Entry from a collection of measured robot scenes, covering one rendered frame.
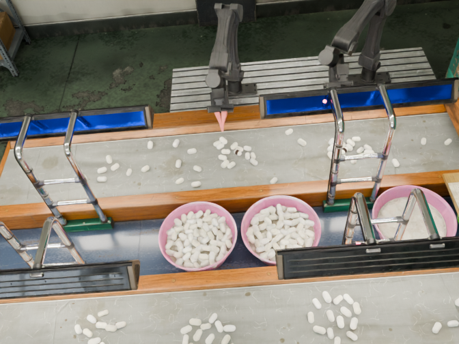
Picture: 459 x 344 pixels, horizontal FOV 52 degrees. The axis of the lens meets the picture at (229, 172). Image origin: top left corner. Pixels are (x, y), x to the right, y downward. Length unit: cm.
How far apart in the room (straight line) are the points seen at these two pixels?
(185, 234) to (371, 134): 82
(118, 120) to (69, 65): 223
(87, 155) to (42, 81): 179
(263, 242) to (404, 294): 46
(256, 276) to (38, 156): 104
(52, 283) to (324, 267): 67
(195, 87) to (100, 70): 148
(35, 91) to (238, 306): 254
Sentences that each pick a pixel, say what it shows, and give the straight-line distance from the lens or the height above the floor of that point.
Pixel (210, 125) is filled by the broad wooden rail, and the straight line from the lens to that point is 192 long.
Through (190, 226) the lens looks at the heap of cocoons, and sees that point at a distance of 165.
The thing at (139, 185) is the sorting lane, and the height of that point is 74.
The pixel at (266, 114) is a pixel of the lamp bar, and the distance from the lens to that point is 152.
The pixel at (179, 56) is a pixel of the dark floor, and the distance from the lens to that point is 356.
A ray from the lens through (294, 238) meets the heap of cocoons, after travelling 163.
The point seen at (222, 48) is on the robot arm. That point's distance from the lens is 185.
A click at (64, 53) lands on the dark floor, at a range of 390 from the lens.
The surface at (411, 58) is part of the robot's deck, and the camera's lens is 242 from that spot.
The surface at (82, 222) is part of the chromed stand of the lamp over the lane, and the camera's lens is 181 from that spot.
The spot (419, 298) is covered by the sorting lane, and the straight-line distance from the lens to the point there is 157.
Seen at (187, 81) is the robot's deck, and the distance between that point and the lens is 228.
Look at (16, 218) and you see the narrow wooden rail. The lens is 189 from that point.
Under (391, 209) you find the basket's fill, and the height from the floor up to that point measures 73.
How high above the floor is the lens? 213
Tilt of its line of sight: 51 degrees down
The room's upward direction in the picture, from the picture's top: 8 degrees counter-clockwise
